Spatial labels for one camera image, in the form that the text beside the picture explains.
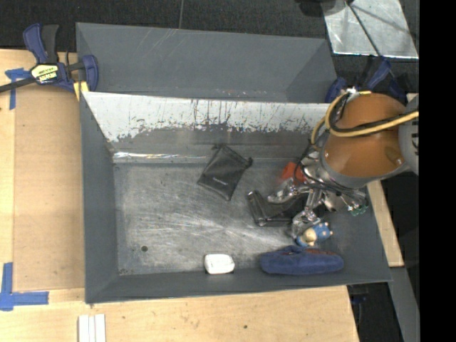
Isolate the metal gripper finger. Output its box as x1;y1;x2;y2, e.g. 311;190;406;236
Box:
289;207;321;239
266;185;311;204

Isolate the blue and beige toy figure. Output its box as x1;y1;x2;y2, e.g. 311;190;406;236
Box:
295;222;335;248

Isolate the red-orange small object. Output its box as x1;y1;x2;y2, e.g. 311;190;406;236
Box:
276;161;308;189

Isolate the blue fabric pouch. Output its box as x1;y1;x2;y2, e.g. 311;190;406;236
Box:
259;244;346;276

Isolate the black fabric pouch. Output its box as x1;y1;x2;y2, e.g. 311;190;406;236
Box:
197;144;254;202

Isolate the white small box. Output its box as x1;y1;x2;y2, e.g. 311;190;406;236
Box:
203;253;237;275

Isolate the grey metal bin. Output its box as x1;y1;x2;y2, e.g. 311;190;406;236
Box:
75;21;393;304

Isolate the pale wood flat board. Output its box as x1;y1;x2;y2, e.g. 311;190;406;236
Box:
11;82;87;293

